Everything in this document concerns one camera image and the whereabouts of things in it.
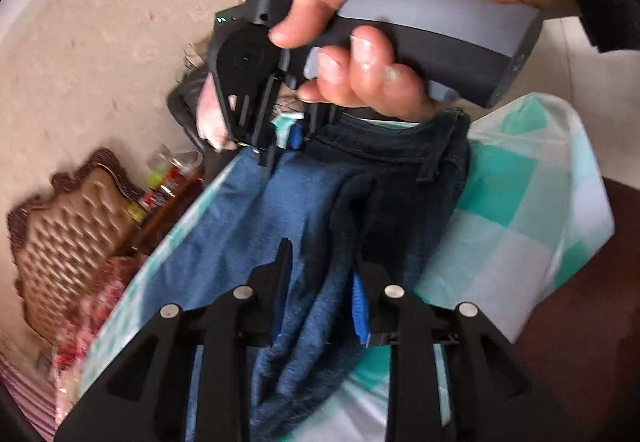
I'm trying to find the blue denim jeans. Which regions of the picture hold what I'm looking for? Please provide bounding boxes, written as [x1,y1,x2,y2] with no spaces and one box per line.
[142,108,471,441]

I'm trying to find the red floral bed blanket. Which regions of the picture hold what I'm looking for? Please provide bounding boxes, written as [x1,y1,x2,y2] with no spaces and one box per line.
[51,253,148,426]

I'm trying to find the pink striped curtain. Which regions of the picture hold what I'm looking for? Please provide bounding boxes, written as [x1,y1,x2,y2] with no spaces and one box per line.
[1,354,56,441]

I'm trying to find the dark wooden nightstand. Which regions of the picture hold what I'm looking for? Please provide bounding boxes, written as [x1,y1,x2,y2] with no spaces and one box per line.
[117,167,204,257]

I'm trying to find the teal checkered tablecloth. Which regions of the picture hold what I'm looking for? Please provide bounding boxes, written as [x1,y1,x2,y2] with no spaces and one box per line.
[78,94,614,441]

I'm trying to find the tufted brown leather headboard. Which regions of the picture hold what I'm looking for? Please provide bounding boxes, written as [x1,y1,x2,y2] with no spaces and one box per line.
[6,148,143,344]

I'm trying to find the clutter of nightstand items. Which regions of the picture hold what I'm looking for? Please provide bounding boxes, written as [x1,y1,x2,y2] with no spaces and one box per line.
[127,145,203,225]

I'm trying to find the black leather armchair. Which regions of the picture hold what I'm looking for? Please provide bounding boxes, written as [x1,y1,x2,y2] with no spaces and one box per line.
[166,66,238,185]

